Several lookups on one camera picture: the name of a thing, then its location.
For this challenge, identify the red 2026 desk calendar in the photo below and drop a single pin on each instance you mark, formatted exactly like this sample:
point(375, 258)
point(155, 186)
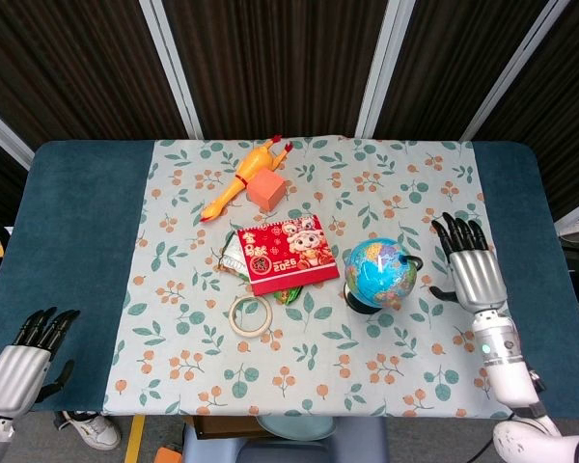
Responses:
point(287, 255)

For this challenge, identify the orange cube block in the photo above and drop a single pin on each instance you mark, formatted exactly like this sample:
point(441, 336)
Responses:
point(267, 189)

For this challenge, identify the small blue globe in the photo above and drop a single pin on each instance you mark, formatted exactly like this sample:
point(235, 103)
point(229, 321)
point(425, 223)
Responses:
point(379, 273)

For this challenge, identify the yellow rubber chicken toy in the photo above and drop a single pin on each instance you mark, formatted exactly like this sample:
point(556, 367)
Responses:
point(243, 176)

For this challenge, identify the grey blue stool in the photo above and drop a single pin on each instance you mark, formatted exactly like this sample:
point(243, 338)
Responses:
point(284, 446)

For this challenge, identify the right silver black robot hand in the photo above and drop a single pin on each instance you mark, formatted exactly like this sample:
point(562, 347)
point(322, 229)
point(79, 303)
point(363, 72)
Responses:
point(473, 270)

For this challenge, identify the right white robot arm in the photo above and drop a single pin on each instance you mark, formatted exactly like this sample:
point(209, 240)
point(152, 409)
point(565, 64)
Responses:
point(516, 386)

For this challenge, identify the white sneaker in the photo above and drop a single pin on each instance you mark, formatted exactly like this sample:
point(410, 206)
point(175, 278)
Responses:
point(91, 427)

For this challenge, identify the brown cardboard box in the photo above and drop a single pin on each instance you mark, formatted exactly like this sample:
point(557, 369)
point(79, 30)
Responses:
point(222, 427)

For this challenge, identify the green snack packet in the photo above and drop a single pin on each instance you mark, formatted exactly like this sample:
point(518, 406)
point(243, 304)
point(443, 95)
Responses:
point(289, 295)

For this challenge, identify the teal table cover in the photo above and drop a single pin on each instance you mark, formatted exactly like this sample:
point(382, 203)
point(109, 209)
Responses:
point(67, 241)

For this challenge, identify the light blue plate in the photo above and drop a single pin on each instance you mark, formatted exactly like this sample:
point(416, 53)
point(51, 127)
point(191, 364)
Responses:
point(296, 427)

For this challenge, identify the beige tape roll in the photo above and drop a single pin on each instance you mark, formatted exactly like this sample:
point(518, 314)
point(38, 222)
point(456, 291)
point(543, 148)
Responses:
point(250, 315)

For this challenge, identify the floral print tablecloth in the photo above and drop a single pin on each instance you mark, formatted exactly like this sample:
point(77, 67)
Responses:
point(318, 337)

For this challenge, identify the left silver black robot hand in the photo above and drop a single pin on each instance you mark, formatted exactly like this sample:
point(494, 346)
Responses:
point(17, 371)

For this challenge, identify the silver snack packet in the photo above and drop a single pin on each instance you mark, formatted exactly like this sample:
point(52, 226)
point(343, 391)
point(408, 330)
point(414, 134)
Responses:
point(232, 255)

